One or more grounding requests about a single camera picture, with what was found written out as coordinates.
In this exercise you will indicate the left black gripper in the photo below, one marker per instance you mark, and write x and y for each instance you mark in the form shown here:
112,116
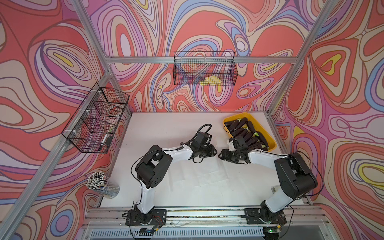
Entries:
211,151

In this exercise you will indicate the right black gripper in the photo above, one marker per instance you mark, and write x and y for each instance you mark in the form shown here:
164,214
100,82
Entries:
225,156

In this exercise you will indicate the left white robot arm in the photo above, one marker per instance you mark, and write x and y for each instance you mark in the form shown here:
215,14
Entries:
153,166

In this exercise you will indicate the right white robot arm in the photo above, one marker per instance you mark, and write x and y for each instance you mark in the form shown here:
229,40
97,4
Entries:
295,177

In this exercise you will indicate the yellow plastic tray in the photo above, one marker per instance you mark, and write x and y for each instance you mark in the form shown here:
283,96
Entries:
260,123

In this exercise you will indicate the yellow item in basket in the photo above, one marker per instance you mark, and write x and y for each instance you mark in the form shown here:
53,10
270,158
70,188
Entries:
210,81

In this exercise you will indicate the clear cup of sticks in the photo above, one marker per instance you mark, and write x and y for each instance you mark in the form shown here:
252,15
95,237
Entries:
99,182

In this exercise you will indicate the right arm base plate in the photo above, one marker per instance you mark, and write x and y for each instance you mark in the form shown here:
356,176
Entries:
257,216

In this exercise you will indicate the back black wire basket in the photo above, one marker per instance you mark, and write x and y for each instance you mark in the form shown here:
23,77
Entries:
190,67

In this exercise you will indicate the black wire basket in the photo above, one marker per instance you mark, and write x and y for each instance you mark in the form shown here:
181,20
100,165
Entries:
99,116
190,67

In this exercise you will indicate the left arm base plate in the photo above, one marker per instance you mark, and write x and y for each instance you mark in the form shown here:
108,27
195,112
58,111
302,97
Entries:
155,217

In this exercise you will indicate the left black wire basket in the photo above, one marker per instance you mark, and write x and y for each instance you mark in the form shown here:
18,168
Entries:
99,116

